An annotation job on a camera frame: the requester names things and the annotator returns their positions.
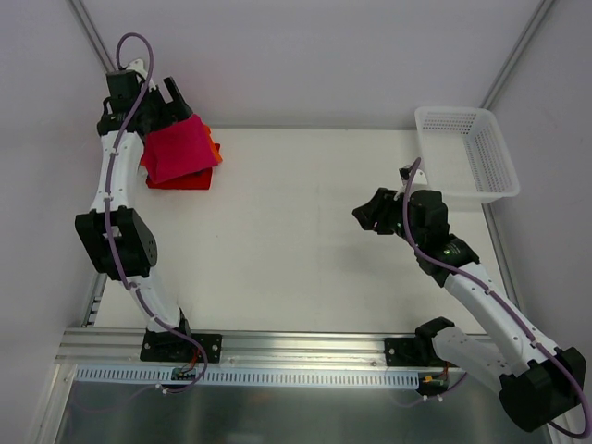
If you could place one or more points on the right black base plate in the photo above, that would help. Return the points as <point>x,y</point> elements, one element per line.
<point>403,352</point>

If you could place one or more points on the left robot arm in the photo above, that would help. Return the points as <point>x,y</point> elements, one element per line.
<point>116,239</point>

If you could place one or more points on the white slotted cable duct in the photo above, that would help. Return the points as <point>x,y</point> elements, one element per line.
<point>243,377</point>

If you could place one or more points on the orange folded t shirt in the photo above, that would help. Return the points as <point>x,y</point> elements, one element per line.
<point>215,147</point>

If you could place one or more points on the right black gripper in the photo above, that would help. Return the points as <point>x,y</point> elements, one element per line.
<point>383,214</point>

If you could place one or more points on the white plastic basket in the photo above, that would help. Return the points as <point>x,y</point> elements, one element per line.
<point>464,156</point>

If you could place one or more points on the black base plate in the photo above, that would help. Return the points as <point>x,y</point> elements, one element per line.
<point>166,347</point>
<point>403,352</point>

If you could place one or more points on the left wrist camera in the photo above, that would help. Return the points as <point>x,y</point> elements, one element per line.
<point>138,66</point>

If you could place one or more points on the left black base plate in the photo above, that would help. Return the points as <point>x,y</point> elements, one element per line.
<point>166,347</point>

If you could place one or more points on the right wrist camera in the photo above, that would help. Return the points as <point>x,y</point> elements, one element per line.
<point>415,176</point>

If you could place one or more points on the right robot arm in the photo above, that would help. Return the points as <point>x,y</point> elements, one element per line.
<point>535,379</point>

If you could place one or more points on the magenta t shirt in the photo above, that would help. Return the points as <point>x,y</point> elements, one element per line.
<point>178,150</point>

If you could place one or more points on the aluminium mounting rail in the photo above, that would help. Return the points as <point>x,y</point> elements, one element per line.
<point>240,349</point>

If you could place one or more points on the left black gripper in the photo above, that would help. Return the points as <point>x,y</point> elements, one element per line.
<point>163,107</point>

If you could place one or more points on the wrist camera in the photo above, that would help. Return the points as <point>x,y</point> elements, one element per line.
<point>415,176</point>
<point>138,66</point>

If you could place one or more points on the red folded t shirt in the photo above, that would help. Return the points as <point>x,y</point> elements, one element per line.
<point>197,181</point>

